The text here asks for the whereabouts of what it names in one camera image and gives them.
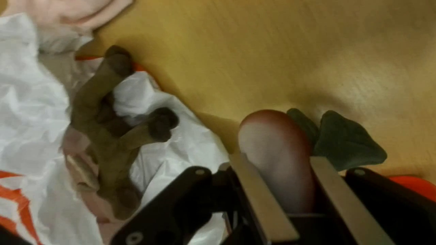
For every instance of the white orange plastic carrier bag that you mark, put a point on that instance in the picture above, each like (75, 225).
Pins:
(27, 123)

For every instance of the brown plush reindeer toy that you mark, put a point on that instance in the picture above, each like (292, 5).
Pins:
(113, 137)

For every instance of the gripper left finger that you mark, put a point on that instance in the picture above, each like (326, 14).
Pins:
(259, 195)

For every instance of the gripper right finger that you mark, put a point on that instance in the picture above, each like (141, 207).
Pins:
(345, 199)

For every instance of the red plush fruit with leaves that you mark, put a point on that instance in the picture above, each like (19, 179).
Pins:
(277, 150)

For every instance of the red vegetable toy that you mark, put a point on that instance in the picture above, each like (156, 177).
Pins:
(417, 186)

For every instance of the pink cloth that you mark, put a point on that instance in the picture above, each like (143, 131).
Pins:
(63, 11)

